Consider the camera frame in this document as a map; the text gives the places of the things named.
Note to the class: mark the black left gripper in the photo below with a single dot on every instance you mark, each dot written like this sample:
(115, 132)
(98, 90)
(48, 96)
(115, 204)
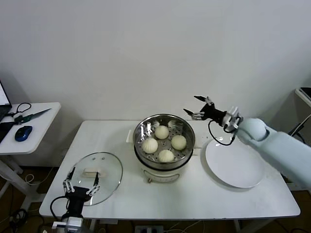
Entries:
(77, 194)

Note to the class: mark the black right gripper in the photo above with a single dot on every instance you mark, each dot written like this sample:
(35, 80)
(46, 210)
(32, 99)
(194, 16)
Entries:
(213, 113)

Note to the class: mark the white steamed baozi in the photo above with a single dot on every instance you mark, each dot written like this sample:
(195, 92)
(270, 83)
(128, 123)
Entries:
(161, 132)
(179, 142)
(166, 156)
(150, 145)

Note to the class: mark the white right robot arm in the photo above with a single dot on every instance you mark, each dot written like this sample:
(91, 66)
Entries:
(274, 148)

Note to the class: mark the stainless steel steamer basket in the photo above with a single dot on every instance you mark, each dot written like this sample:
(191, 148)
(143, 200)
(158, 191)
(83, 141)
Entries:
(145, 126)

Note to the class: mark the white side table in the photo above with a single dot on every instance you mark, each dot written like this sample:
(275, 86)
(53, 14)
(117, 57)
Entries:
(41, 136)

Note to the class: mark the white round plate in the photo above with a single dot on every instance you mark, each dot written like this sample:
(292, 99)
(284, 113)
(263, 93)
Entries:
(230, 165)

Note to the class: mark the blue computer mouse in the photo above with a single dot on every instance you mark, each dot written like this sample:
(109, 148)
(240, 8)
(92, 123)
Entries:
(23, 133)

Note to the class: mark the white electric cooking pot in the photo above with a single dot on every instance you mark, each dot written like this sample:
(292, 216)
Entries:
(160, 176)

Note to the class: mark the grey power strip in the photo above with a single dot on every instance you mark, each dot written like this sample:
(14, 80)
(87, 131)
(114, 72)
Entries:
(148, 229)

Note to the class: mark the white shelf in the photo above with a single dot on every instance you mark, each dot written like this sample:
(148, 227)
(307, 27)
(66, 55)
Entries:
(298, 93)

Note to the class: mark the black laptop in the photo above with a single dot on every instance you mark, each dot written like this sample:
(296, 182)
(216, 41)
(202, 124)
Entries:
(3, 111)

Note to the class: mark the black flat tablet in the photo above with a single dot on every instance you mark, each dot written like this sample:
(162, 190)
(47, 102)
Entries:
(306, 92)

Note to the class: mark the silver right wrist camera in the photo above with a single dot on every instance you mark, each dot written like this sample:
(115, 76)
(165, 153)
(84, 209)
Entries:
(233, 119)

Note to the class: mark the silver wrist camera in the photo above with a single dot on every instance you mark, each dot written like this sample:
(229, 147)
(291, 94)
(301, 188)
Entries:
(71, 223)
(233, 119)

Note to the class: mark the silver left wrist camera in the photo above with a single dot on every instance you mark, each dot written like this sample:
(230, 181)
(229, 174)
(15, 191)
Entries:
(71, 223)

